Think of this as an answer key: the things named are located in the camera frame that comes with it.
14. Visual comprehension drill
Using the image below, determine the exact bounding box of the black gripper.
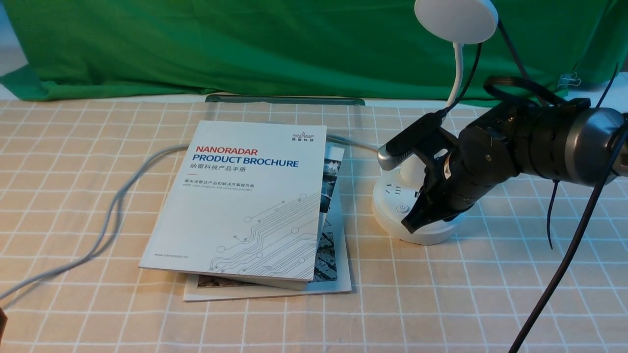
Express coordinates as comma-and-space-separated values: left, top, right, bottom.
401, 150, 516, 234

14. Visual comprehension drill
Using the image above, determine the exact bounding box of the white desk lamp with socket base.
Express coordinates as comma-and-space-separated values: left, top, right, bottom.
371, 0, 499, 245

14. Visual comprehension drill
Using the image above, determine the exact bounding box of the robot arm grey and black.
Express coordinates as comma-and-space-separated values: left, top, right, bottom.
401, 99, 627, 233

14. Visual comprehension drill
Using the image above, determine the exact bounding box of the magazine under brochure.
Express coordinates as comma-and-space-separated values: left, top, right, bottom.
183, 144, 352, 303

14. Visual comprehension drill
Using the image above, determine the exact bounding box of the metal binder clip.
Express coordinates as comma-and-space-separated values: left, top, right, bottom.
556, 72, 581, 90

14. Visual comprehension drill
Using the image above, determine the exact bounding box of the white Nanoradar product brochure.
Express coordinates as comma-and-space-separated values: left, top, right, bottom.
139, 120, 327, 290

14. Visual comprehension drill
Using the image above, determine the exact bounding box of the checkered beige tablecloth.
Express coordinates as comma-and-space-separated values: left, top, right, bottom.
0, 100, 628, 353

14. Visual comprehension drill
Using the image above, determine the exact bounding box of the green backdrop cloth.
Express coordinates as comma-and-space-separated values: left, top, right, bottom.
1, 0, 627, 101

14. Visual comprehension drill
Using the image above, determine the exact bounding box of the brown object at left edge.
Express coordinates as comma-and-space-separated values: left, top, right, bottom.
0, 308, 8, 342

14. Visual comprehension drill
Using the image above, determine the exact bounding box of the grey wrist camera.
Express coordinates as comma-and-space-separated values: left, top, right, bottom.
377, 109, 457, 171

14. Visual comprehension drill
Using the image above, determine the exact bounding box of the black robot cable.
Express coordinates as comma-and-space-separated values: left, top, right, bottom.
442, 20, 628, 353

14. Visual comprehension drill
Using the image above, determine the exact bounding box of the grey lamp power cable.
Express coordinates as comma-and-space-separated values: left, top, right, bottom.
0, 134, 383, 301

